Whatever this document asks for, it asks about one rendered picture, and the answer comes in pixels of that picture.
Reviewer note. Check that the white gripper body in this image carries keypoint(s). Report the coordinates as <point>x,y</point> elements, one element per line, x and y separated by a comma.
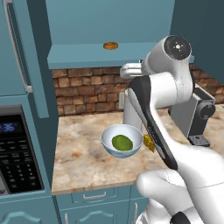
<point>131,67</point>

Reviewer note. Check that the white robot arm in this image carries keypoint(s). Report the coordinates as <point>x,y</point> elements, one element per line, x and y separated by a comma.
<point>175,90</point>

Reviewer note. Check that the green salad lump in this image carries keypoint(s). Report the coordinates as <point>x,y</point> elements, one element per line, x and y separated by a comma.
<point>122,143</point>

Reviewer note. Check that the yellow cheese wedge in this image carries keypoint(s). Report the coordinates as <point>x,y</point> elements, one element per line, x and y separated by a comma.
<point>148,142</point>

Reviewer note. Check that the white salad bowl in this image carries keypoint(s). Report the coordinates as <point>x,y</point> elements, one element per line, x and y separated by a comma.
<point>108,143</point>

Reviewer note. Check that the teal tall cabinet door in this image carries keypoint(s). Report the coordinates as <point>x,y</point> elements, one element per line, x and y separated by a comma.
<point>8,58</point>

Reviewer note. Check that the teal arched base cabinet door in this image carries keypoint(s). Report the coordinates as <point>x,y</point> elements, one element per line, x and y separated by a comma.
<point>93,214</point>
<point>141,208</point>

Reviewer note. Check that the orange round bagel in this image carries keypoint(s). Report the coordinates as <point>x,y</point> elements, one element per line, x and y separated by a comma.
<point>110,45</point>

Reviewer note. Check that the teal drawer front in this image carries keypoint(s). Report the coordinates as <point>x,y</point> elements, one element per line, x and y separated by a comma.
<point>133,192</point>
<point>77,197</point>

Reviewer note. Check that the black microwave oven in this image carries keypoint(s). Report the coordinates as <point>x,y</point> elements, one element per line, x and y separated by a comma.
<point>17,157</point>

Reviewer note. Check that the white wall socket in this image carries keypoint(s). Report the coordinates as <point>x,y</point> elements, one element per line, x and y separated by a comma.
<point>121,101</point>

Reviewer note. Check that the teal wall cabinet with shelf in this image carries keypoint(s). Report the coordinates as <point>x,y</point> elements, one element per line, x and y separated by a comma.
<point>102,23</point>

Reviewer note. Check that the dark teal wall cabinet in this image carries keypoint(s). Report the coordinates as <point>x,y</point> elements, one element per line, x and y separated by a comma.
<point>204,35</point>

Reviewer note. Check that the teal wall cabinet door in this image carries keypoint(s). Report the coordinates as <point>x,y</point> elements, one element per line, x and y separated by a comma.
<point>39,73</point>

